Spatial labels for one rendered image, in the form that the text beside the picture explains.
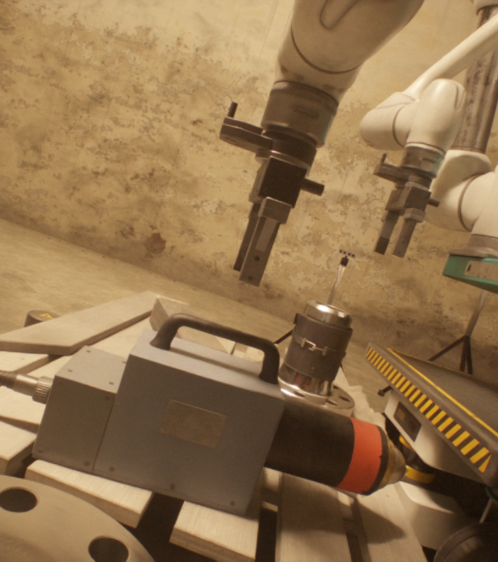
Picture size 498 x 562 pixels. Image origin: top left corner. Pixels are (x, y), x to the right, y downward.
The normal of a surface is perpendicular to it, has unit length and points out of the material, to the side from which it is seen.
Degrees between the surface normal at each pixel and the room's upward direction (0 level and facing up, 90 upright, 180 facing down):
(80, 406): 90
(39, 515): 0
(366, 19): 159
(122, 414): 90
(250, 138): 90
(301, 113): 90
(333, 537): 0
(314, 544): 0
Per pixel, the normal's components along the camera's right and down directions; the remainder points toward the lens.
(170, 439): 0.05, 0.13
